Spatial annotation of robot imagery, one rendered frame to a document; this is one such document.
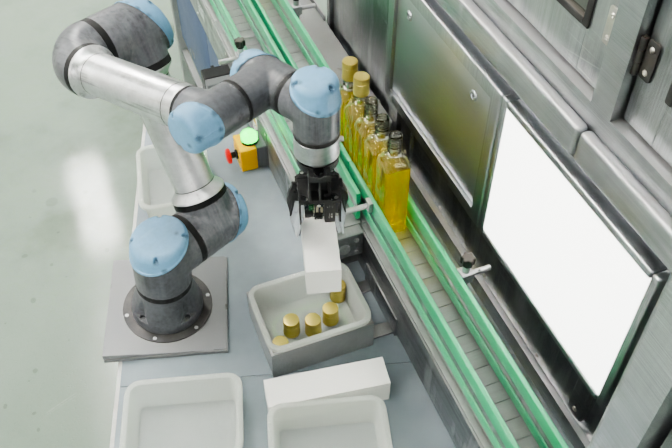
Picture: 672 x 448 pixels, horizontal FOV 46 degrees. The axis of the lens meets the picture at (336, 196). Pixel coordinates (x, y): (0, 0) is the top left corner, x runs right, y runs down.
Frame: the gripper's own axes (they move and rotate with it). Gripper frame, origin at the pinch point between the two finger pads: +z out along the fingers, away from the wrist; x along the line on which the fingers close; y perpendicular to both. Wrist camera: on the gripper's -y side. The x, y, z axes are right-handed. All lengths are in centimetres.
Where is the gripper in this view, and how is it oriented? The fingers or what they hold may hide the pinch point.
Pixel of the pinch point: (318, 226)
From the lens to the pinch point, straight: 146.2
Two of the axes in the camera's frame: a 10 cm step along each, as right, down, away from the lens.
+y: 1.0, 7.2, -6.9
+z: 0.0, 7.0, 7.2
